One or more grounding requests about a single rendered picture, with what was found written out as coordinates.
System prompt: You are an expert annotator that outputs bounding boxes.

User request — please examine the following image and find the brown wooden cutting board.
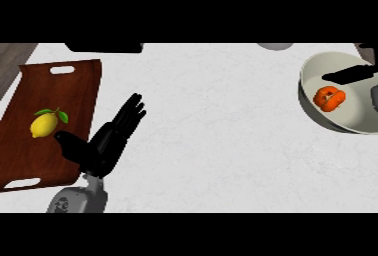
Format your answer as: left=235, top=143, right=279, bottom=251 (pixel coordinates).
left=0, top=58, right=103, bottom=194

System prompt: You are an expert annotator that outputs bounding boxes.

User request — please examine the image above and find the yellow lemon with leaves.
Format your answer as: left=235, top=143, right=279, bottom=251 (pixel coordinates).
left=29, top=107, right=71, bottom=139

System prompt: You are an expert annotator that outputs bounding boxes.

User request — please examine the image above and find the brown grey object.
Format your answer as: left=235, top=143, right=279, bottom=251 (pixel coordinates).
left=353, top=42, right=378, bottom=66

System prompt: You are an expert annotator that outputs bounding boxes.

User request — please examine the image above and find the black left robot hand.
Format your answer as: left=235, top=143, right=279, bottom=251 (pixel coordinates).
left=51, top=92, right=147, bottom=180

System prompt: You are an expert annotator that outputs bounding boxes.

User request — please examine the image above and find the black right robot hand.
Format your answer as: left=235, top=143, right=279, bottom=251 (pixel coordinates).
left=320, top=64, right=378, bottom=85

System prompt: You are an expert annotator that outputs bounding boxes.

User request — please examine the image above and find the pale beige bowl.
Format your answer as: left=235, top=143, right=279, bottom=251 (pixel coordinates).
left=297, top=50, right=378, bottom=136

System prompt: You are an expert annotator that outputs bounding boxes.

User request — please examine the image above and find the grey round object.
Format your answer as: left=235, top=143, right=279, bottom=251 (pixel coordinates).
left=255, top=42, right=295, bottom=52

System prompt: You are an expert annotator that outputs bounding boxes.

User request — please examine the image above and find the orange squash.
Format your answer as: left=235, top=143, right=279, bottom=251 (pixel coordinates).
left=311, top=85, right=347, bottom=113

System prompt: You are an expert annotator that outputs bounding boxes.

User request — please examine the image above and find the black appliance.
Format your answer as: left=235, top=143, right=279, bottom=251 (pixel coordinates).
left=63, top=42, right=146, bottom=54

